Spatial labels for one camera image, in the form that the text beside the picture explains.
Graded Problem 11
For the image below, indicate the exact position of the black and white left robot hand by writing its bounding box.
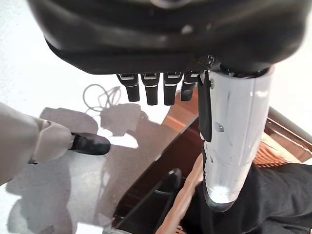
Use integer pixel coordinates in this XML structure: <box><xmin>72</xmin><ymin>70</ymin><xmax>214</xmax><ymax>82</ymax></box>
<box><xmin>26</xmin><ymin>0</ymin><xmax>312</xmax><ymax>213</ymax></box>

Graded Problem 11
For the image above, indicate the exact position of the tan wicker laundry basket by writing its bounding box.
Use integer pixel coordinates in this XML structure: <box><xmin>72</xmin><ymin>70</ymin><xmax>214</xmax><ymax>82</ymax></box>
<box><xmin>156</xmin><ymin>136</ymin><xmax>312</xmax><ymax>234</ymax></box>

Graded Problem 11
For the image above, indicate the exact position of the silver left robot leg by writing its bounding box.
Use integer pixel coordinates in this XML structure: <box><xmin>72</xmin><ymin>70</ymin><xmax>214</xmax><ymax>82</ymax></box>
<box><xmin>0</xmin><ymin>102</ymin><xmax>112</xmax><ymax>188</ymax></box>

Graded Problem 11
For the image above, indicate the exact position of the dark navy garment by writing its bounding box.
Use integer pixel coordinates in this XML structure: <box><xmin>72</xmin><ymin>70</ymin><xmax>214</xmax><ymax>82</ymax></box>
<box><xmin>181</xmin><ymin>162</ymin><xmax>312</xmax><ymax>234</ymax></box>

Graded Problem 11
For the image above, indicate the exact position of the white floor cable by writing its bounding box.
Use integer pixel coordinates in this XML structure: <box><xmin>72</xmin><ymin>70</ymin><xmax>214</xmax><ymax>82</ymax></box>
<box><xmin>82</xmin><ymin>84</ymin><xmax>122</xmax><ymax>113</ymax></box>

